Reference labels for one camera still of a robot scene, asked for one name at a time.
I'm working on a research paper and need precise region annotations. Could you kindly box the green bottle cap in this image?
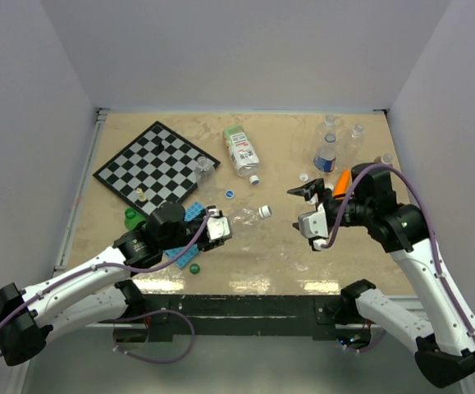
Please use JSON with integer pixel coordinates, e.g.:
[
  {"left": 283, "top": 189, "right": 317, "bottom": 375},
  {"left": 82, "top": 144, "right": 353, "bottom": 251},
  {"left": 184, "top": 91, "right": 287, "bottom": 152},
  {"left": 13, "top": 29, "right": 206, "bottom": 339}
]
[{"left": 190, "top": 263, "right": 200, "bottom": 274}]

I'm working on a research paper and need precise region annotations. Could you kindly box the green plastic bottle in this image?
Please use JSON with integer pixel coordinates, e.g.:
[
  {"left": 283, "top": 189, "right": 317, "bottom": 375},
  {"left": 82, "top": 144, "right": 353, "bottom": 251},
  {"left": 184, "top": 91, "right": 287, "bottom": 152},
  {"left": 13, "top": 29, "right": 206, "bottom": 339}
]
[{"left": 124, "top": 208, "right": 145, "bottom": 231}]

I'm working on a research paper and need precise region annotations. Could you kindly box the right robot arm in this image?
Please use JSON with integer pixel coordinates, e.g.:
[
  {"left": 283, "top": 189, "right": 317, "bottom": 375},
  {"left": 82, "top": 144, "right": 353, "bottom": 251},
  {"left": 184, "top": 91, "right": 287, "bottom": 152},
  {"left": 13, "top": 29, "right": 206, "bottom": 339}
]
[{"left": 288, "top": 163, "right": 475, "bottom": 388}]

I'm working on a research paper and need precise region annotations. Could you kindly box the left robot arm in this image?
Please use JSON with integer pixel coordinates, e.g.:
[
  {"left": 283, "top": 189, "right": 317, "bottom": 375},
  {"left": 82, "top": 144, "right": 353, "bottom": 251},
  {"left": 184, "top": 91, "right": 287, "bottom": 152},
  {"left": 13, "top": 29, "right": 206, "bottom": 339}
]
[{"left": 0, "top": 203, "right": 231, "bottom": 366}]

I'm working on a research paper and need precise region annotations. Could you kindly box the blue label water bottle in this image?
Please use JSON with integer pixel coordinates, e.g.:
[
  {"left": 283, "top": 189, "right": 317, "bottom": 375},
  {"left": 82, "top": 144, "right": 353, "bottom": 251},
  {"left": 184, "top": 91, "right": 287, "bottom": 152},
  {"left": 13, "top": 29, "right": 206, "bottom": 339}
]
[{"left": 313, "top": 132, "right": 336, "bottom": 174}]

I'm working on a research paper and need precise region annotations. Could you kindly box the orange tea bottle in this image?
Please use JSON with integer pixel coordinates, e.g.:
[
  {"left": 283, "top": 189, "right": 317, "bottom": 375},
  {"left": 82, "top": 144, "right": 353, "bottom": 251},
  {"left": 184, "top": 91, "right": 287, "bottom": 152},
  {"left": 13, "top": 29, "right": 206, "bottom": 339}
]
[{"left": 374, "top": 153, "right": 394, "bottom": 167}]

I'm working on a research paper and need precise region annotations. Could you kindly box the clear bottle back row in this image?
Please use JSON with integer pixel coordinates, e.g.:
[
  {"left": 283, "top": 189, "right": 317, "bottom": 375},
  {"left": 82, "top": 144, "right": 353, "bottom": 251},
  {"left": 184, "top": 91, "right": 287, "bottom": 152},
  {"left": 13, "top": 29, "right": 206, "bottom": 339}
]
[{"left": 314, "top": 115, "right": 337, "bottom": 143}]

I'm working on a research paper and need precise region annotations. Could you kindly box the juice bottle with white label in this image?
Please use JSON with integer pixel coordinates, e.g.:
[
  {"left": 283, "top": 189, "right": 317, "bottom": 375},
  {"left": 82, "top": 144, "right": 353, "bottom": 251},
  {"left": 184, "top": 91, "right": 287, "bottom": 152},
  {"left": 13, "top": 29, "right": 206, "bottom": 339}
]
[{"left": 222, "top": 125, "right": 260, "bottom": 186}]

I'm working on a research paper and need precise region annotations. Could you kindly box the orange plastic carrot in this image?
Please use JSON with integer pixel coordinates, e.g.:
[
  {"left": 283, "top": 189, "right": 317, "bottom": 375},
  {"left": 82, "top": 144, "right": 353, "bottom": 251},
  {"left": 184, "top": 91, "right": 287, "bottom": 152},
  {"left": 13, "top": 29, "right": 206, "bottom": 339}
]
[{"left": 333, "top": 170, "right": 351, "bottom": 198}]

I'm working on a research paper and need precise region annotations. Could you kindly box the blue studded baseplate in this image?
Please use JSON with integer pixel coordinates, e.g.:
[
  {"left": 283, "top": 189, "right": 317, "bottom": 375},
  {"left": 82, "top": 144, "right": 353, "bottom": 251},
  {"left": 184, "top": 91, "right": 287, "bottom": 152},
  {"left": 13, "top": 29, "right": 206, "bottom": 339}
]
[{"left": 164, "top": 202, "right": 205, "bottom": 269}]

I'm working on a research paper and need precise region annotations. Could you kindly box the cream chess piece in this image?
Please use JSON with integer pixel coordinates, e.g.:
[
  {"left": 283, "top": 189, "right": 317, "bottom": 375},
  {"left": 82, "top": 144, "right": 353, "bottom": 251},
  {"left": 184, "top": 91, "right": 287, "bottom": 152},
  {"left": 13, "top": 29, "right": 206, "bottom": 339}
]
[{"left": 135, "top": 188, "right": 147, "bottom": 202}]

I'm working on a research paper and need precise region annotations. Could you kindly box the black white chessboard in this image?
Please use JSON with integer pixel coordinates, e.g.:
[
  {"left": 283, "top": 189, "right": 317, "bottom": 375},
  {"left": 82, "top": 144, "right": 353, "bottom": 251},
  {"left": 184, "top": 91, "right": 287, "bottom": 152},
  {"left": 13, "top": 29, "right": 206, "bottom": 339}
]
[{"left": 94, "top": 121, "right": 220, "bottom": 217}]

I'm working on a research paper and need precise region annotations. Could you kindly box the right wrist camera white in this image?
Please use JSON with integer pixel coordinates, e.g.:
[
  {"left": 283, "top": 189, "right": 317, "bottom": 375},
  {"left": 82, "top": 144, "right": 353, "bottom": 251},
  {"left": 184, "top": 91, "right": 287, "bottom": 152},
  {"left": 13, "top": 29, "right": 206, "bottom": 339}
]
[{"left": 297, "top": 203, "right": 329, "bottom": 252}]

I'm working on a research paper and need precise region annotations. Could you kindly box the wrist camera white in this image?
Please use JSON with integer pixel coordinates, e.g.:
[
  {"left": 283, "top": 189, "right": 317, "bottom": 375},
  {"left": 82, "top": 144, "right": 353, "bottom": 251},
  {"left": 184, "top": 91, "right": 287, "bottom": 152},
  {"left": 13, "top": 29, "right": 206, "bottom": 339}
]
[
  {"left": 297, "top": 203, "right": 329, "bottom": 252},
  {"left": 206, "top": 206, "right": 232, "bottom": 242}
]

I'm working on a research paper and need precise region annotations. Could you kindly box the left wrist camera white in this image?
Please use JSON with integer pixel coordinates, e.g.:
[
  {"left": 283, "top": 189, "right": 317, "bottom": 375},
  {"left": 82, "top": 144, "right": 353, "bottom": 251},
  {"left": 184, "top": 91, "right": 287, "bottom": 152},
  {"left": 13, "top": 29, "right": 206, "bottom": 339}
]
[{"left": 206, "top": 206, "right": 232, "bottom": 242}]

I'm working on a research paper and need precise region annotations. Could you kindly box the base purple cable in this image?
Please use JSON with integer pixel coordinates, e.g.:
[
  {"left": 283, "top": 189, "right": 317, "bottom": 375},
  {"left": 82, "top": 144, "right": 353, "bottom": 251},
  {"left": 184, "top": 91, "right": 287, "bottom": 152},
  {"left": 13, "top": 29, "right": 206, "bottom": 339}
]
[{"left": 112, "top": 309, "right": 194, "bottom": 364}]

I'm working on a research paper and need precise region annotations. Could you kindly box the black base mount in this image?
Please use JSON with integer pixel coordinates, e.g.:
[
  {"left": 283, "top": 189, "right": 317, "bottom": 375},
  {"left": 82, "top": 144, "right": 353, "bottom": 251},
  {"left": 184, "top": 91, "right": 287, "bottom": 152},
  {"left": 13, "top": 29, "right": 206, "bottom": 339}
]
[{"left": 113, "top": 295, "right": 373, "bottom": 347}]

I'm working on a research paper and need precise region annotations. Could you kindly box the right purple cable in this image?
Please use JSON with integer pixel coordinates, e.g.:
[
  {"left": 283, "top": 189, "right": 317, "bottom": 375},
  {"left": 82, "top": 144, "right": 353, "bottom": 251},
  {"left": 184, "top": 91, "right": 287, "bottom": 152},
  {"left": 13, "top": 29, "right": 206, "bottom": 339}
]
[{"left": 321, "top": 163, "right": 475, "bottom": 381}]

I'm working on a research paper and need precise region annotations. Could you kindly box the aluminium frame rail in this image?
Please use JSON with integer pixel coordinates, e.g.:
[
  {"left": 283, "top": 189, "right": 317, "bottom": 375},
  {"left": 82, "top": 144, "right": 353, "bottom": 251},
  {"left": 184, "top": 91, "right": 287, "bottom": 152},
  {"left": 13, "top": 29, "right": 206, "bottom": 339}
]
[{"left": 63, "top": 107, "right": 111, "bottom": 231}]

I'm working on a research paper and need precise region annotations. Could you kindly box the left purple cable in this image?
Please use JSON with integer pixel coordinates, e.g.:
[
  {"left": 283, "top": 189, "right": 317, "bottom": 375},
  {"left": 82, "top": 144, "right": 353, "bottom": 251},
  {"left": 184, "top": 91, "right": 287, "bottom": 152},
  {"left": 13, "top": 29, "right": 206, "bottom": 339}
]
[{"left": 0, "top": 208, "right": 222, "bottom": 361}]

